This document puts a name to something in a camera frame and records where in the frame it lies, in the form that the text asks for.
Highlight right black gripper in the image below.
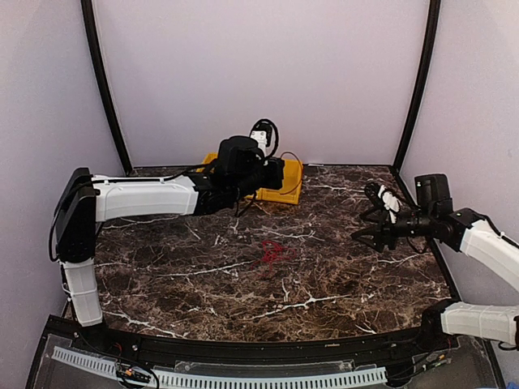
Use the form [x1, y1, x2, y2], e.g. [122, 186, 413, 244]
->
[352, 205, 436, 253]

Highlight red wire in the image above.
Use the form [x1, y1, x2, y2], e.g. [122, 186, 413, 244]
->
[279, 152, 305, 195]
[249, 240, 299, 279]

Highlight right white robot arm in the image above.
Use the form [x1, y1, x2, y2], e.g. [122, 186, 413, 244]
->
[351, 208, 518, 352]

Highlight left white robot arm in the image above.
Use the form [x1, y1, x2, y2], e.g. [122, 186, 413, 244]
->
[48, 157, 285, 353]

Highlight right yellow plastic bin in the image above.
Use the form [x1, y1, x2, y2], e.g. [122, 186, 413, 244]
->
[257, 159, 303, 205]

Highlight yellow plastic bin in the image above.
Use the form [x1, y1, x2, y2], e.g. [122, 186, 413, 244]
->
[257, 159, 303, 205]
[202, 152, 218, 165]

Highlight left yellow plastic bin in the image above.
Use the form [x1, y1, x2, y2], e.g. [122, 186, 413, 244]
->
[202, 152, 218, 165]

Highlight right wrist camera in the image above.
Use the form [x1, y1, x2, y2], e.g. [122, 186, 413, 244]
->
[414, 173, 453, 217]

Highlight black front rail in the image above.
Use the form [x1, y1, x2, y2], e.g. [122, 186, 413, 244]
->
[81, 326, 433, 366]

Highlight right black frame post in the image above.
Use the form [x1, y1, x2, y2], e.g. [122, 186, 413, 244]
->
[392, 0, 441, 173]

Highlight black frame post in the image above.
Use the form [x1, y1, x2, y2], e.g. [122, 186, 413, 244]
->
[80, 0, 133, 175]
[392, 0, 441, 173]

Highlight left black frame post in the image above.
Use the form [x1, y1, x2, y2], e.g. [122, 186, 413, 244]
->
[80, 0, 133, 175]

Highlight white slotted cable duct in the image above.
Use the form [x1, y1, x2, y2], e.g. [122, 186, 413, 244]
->
[51, 346, 388, 388]

